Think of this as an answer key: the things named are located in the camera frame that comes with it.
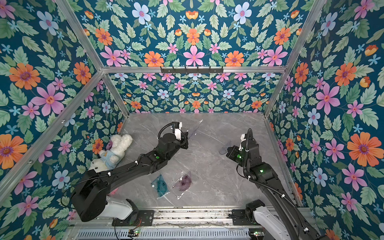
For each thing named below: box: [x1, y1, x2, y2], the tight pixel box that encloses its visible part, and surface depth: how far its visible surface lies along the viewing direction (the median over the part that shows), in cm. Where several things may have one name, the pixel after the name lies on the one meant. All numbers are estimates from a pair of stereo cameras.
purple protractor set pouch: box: [170, 171, 192, 200], surface depth 86 cm
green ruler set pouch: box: [151, 174, 171, 200], surface depth 86 cm
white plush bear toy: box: [88, 134, 133, 173], surface depth 90 cm
